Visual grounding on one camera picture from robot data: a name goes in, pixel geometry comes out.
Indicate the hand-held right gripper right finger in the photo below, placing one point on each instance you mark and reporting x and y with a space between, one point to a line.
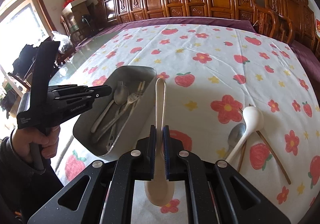
166 159

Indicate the wooden chair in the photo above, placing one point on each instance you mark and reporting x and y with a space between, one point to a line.
20 76
68 29

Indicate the beige plastic spoon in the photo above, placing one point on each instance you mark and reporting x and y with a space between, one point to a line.
160 99

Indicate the purple sofa cushion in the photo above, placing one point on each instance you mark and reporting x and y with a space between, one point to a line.
175 20

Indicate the large brown cardboard box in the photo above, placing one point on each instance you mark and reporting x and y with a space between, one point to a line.
80 11

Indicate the white ceramic spoon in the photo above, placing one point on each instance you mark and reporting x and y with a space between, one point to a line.
252 116

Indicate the person's left hand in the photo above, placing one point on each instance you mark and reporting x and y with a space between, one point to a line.
50 141

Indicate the strawberry printed tablecloth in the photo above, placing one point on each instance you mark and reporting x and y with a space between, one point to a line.
212 46

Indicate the red desk calendar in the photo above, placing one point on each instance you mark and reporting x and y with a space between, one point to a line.
318 26

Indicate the black desk lamp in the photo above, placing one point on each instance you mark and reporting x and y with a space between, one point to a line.
86 19

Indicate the rectangular metal tray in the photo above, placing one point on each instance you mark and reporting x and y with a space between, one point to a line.
140 119

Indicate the black cloth pile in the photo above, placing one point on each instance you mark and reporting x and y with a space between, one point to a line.
25 56

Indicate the purple armchair cushion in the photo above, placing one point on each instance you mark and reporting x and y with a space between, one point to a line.
307 61

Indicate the wooden chopstick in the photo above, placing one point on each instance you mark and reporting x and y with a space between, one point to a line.
241 156
275 156

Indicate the clear plastic bag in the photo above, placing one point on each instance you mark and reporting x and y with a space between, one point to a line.
61 41

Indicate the wooden door frame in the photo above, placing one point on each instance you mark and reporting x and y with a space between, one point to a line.
41 2

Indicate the carved wooden armchair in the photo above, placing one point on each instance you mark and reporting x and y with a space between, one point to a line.
292 9

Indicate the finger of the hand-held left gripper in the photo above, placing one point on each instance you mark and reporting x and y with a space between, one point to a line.
82 98
95 89

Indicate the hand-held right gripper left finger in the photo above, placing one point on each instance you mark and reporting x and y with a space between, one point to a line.
153 156

